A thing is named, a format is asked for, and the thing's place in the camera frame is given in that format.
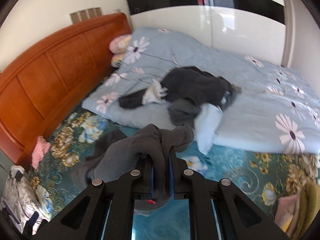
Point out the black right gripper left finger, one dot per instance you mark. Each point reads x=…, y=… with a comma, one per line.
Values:
x=103, y=210

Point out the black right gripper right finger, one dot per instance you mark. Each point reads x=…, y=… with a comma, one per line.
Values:
x=218, y=209

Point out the dark grey sweatpants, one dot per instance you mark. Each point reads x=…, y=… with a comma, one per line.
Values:
x=115, y=154

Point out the pink folded blanket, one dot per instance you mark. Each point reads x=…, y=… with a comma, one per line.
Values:
x=287, y=213

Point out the grey patterned bag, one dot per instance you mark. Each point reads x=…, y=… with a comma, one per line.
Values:
x=22, y=198

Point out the olive green folded towel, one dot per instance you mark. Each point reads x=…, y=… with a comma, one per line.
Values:
x=308, y=209

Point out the pink knitted cloth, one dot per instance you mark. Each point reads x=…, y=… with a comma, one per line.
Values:
x=40, y=150

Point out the light blue shirt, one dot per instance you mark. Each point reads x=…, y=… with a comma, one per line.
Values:
x=205, y=125

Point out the light blue floral quilt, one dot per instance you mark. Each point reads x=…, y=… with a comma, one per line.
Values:
x=276, y=111

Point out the grey garment on quilt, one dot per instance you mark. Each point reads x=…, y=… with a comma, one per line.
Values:
x=183, y=111

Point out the orange wooden headboard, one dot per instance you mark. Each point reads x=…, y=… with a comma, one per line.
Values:
x=42, y=85

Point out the black white jacket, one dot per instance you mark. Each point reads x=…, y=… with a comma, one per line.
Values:
x=189, y=83

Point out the pink floral pillow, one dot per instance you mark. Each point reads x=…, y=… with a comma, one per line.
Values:
x=120, y=44

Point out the white black glossy wardrobe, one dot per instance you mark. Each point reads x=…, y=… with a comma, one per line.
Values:
x=252, y=27

